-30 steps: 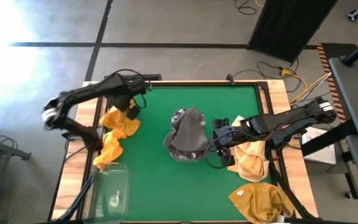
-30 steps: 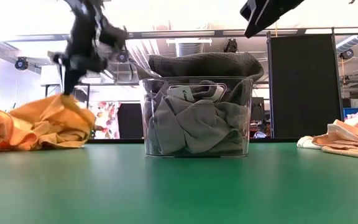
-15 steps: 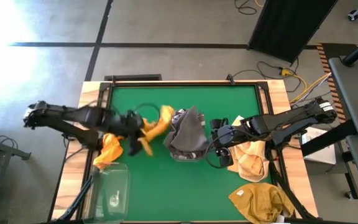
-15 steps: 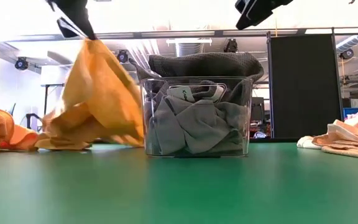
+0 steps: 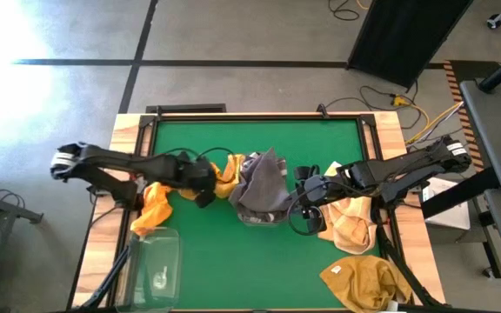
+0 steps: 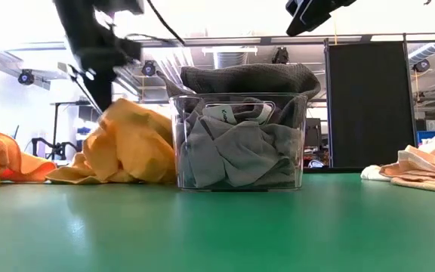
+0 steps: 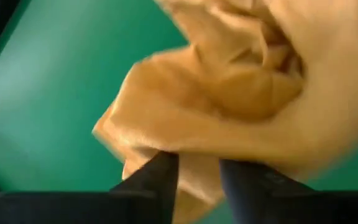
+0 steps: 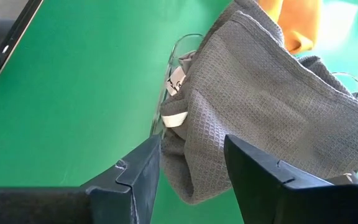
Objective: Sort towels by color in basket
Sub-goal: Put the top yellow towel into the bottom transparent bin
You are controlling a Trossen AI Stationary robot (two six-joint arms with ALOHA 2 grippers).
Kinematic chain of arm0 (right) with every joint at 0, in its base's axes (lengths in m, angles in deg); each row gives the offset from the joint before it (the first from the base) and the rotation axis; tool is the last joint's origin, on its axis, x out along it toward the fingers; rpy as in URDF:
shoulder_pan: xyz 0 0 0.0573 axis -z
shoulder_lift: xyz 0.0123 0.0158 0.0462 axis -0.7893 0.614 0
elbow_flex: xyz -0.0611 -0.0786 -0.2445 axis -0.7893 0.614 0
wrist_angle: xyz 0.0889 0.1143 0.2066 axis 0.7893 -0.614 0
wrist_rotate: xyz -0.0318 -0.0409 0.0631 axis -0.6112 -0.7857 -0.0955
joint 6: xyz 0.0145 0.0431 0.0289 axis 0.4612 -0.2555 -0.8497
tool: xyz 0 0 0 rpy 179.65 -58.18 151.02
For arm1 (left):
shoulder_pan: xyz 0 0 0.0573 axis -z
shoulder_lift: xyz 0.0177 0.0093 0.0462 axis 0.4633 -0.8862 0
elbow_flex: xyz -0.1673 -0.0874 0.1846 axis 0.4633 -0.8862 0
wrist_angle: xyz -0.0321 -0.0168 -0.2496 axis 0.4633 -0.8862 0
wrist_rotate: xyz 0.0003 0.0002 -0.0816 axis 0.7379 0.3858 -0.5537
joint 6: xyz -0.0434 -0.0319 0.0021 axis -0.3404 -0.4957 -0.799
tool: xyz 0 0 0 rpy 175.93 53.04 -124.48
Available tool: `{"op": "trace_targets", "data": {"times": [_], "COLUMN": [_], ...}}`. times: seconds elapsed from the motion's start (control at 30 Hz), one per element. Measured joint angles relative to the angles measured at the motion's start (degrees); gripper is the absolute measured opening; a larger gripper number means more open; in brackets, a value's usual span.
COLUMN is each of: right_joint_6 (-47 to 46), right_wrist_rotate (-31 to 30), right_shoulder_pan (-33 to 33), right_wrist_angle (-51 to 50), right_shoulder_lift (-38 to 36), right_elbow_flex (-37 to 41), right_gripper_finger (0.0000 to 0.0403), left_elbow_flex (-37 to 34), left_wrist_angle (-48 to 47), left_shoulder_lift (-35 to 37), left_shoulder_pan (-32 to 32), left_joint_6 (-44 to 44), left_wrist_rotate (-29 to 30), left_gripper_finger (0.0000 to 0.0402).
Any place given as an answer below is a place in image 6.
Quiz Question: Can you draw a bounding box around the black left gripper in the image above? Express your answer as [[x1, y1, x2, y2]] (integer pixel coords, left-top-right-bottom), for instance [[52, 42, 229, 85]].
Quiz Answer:
[[74, 36, 143, 113]]

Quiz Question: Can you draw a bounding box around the mustard yellow towel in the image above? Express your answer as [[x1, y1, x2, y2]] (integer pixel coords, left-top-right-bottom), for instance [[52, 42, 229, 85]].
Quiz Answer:
[[45, 97, 177, 186]]

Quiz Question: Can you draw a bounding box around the light grey towel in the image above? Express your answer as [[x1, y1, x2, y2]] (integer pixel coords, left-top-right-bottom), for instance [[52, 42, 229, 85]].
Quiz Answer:
[[181, 105, 304, 189]]

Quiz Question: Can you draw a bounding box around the dark grey towel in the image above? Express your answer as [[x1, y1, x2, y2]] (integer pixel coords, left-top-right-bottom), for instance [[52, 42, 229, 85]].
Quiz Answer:
[[270, 156, 302, 189]]

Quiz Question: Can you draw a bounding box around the clear plastic bin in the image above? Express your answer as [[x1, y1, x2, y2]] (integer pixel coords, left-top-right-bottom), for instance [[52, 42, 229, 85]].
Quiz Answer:
[[169, 92, 309, 192]]

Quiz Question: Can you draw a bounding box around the blue storage bin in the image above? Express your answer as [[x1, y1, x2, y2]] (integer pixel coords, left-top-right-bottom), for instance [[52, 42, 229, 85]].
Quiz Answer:
[[416, 130, 435, 144]]

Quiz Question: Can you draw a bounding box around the green table mat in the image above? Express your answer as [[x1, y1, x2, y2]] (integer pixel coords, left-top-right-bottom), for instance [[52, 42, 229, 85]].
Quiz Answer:
[[0, 172, 435, 272]]

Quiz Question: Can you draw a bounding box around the peach striped towel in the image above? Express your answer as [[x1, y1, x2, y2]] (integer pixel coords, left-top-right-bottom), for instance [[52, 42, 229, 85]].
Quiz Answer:
[[359, 135, 435, 196]]

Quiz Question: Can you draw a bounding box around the black background table frame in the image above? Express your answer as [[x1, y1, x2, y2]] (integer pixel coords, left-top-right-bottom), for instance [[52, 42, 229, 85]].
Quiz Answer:
[[50, 100, 92, 162]]

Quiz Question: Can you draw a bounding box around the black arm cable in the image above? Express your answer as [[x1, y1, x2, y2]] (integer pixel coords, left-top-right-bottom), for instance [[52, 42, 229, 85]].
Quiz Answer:
[[145, 0, 187, 45]]

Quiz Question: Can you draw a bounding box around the silver ventilation duct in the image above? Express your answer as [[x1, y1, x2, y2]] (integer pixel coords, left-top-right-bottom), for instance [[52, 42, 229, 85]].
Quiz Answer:
[[408, 41, 435, 63]]

